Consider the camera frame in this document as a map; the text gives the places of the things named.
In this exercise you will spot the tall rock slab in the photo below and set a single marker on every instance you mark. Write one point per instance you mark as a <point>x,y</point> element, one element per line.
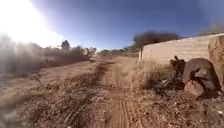
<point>217,55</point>

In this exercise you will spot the large brown boulder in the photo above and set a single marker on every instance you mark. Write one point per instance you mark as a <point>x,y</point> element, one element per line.
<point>200,71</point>

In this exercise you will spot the small reddish rock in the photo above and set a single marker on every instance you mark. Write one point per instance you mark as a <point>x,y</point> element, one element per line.
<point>194,88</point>

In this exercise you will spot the dry grass verge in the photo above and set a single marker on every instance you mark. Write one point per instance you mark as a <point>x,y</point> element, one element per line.
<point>173,103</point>

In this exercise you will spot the dark tree stump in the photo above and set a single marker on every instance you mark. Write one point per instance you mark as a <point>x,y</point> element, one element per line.
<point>177,66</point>

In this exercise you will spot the row of dry bushes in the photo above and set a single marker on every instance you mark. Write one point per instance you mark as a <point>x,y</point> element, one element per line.
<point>50,55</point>

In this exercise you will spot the dark trees behind wall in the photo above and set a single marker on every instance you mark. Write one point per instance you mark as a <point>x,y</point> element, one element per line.
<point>151,37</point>

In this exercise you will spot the brown dirt track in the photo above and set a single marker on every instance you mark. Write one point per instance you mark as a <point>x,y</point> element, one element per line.
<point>115,110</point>

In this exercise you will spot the dry grass ground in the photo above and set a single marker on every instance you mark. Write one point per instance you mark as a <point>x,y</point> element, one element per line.
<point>50,90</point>

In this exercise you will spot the pale block wall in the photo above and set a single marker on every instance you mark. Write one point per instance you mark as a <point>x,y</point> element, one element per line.
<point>173,50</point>

